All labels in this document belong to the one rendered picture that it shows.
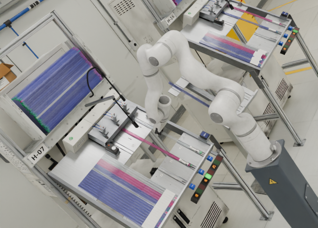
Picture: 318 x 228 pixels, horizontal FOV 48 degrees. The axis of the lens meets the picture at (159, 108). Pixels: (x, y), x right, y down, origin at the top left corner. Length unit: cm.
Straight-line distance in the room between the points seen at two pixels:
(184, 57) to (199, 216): 127
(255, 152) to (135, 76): 275
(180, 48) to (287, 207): 102
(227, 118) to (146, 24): 154
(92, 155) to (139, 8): 131
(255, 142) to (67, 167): 107
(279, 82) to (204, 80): 187
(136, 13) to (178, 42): 133
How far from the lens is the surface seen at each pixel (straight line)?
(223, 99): 167
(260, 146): 183
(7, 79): 248
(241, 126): 174
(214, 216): 269
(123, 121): 223
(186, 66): 167
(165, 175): 209
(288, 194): 199
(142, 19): 299
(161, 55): 162
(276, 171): 188
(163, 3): 293
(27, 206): 368
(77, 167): 216
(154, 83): 188
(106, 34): 430
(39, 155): 213
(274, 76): 344
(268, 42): 298
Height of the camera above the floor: 180
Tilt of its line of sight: 19 degrees down
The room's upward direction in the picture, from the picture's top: 38 degrees counter-clockwise
